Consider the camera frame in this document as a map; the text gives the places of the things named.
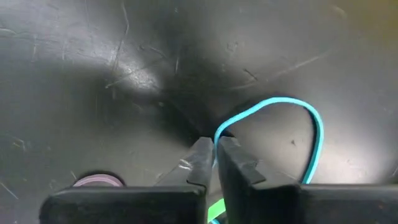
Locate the purple rubber band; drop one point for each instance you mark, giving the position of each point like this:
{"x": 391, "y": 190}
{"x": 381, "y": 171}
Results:
{"x": 98, "y": 180}

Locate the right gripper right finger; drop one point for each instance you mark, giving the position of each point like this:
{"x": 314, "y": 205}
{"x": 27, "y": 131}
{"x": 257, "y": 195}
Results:
{"x": 311, "y": 205}

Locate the teal rubber band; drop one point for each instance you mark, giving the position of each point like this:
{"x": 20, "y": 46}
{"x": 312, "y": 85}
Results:
{"x": 280, "y": 99}

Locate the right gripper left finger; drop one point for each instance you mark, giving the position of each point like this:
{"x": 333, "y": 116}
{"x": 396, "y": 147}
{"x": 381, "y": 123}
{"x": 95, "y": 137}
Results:
{"x": 124, "y": 205}

